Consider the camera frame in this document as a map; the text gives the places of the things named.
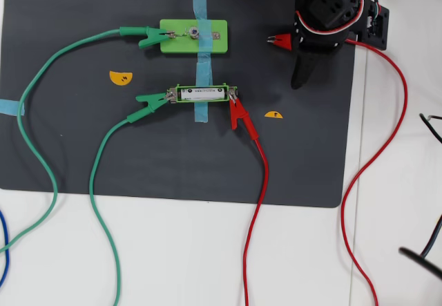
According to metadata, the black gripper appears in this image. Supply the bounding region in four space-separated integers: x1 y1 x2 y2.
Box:
291 11 363 90

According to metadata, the red alligator clip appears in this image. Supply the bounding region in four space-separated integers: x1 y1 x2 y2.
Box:
267 32 294 52
227 90 259 141

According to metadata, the white AA battery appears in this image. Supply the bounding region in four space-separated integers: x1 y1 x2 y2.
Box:
181 86 227 102

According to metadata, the red lead cable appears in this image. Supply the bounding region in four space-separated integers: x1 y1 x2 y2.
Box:
242 38 409 306

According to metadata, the green bulb holder board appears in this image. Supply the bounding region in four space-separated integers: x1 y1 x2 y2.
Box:
159 19 229 55

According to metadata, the green battery holder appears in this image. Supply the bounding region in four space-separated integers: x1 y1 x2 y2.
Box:
166 83 239 105

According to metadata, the green alligator clip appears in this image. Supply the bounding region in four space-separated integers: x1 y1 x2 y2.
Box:
119 25 177 48
126 90 175 124

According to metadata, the long blue masking tape strip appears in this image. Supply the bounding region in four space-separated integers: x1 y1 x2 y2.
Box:
192 0 212 60

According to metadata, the dark grey work mat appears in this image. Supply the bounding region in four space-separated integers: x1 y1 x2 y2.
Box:
0 0 363 209

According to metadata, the orange sticker with zigzag mark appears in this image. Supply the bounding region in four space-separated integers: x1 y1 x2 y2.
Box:
109 70 133 86

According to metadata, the short blue masking tape piece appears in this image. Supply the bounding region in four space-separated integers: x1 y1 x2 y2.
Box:
0 99 26 117

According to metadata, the red white black servo wire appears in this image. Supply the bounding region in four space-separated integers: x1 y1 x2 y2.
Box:
295 0 366 37

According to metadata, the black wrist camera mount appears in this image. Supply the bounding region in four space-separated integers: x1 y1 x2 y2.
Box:
357 0 391 51

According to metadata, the thin black wire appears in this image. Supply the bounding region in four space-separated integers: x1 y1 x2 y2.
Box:
419 112 442 144

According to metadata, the dark grey cable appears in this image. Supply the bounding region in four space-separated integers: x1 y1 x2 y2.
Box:
421 221 442 260

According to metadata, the thick black blurred cable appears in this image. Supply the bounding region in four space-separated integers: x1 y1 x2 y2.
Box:
398 247 442 281

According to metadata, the green lead cable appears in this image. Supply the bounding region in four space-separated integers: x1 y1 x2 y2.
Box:
0 28 122 306

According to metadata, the blue lead cable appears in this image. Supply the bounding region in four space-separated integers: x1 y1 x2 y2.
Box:
0 210 10 286

